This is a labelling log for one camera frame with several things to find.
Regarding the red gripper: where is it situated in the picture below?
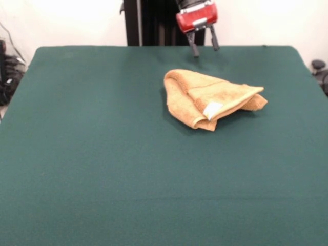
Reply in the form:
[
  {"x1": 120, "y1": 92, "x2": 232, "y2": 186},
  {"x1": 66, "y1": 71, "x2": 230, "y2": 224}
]
[{"x1": 175, "y1": 2, "x2": 221, "y2": 58}]

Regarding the tan terry towel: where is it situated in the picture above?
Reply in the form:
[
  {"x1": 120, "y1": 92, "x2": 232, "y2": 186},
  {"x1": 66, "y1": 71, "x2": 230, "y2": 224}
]
[{"x1": 162, "y1": 68, "x2": 269, "y2": 133}]

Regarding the dark green tablecloth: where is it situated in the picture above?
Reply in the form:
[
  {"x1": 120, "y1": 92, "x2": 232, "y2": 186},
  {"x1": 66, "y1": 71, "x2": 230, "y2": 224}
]
[{"x1": 0, "y1": 45, "x2": 328, "y2": 246}]

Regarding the black equipment pile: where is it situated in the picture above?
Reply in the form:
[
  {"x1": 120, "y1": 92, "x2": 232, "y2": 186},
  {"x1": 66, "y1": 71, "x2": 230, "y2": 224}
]
[{"x1": 0, "y1": 38, "x2": 28, "y2": 107}]

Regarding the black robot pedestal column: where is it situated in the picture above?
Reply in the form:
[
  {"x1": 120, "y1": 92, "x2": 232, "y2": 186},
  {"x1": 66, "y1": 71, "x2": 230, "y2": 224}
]
[{"x1": 119, "y1": 0, "x2": 206, "y2": 47}]

